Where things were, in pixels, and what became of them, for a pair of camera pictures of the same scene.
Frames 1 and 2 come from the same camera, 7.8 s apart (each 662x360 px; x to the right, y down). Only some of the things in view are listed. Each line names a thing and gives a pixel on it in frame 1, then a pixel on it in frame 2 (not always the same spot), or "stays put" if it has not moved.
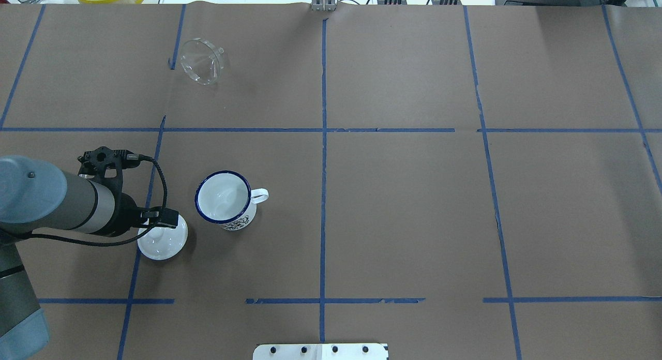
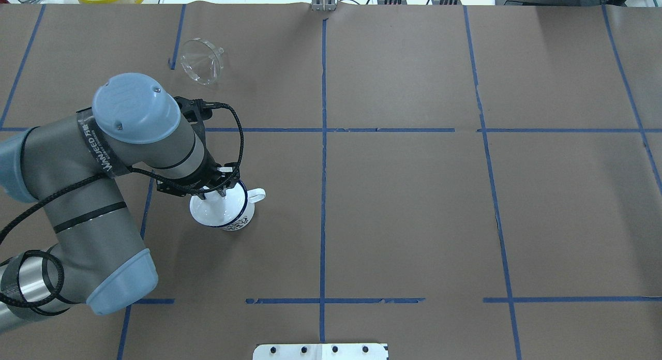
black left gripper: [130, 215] -> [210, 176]
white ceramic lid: [163, 243] -> [216, 210]
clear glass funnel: [201, 61] stays put
